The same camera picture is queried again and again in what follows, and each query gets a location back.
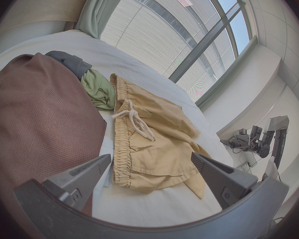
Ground black garment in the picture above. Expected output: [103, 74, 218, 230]
[44, 50, 93, 80]

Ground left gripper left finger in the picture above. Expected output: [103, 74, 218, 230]
[42, 154, 112, 211]

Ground brown garment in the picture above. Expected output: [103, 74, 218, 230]
[0, 53, 107, 217]

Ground window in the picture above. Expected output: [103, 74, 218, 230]
[97, 0, 259, 109]

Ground tan shorts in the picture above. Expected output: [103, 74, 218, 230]
[110, 73, 212, 200]

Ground grey-green curtain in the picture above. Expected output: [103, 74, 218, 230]
[76, 0, 133, 40]

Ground green garment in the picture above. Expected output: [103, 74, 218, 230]
[81, 69, 115, 112]

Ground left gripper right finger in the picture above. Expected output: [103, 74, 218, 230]
[191, 152, 259, 211]

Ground bed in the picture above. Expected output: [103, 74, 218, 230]
[0, 0, 235, 221]

